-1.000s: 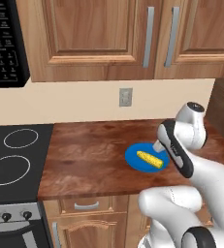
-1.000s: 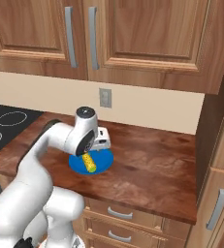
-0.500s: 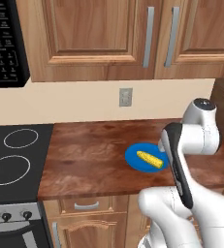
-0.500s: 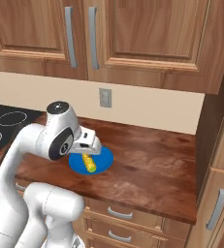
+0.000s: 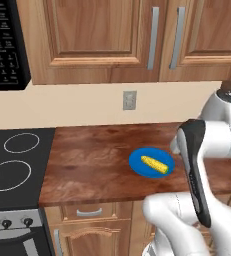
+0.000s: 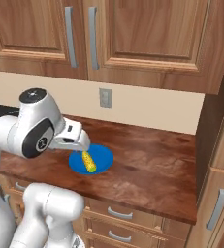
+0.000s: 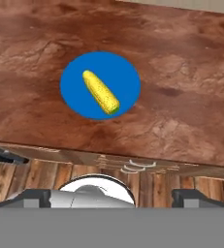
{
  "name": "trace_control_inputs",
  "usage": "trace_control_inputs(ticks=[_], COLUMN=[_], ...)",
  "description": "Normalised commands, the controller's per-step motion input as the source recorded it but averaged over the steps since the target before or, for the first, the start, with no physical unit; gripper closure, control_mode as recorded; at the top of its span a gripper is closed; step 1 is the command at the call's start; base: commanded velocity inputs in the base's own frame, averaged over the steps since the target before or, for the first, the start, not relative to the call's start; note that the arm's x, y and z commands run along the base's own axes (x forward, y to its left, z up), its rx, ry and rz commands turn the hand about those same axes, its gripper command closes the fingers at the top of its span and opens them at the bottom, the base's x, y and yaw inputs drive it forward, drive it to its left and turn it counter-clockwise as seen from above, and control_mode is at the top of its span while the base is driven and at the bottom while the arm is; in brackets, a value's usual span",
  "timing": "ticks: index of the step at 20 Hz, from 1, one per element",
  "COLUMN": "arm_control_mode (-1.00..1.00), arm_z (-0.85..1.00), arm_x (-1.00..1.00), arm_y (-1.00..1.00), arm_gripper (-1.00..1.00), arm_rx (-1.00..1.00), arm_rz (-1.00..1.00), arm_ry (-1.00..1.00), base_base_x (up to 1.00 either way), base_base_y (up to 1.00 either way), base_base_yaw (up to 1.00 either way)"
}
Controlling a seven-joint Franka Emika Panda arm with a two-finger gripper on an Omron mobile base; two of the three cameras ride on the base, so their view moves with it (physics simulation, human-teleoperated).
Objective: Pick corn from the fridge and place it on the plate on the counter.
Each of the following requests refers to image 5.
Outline wooden drawer front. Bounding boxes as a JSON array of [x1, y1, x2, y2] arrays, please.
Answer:
[[60, 202, 117, 222]]

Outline wooden base cupboard door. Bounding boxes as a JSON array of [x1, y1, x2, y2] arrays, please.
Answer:
[[49, 219, 134, 256], [131, 199, 156, 256]]

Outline wooden wall cupboard door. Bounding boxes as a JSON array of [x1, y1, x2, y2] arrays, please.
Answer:
[[159, 0, 231, 83], [16, 0, 168, 86]]

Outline black hob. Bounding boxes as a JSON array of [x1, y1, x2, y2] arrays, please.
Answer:
[[0, 127, 57, 212]]

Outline grey wall socket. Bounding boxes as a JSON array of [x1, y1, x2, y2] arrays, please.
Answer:
[[122, 90, 138, 111]]

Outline yellow corn cob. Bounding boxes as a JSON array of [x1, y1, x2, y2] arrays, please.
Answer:
[[140, 154, 170, 175]]

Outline blue plate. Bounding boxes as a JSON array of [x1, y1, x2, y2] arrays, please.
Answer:
[[128, 146, 176, 179]]

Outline black oven knob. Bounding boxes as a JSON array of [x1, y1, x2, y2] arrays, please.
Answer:
[[1, 218, 13, 230], [22, 217, 34, 228]]

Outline silver base cupboard handle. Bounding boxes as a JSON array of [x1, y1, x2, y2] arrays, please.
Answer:
[[53, 228, 65, 256]]

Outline silver drawer handle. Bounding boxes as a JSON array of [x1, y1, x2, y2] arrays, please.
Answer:
[[75, 207, 104, 218]]

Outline silver cupboard door handle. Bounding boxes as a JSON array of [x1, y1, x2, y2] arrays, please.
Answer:
[[168, 6, 187, 71], [146, 6, 161, 71]]

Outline steel oven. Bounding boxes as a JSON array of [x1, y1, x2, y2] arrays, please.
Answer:
[[0, 207, 56, 256]]

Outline black microwave oven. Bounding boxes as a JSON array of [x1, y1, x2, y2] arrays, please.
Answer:
[[0, 0, 32, 92]]

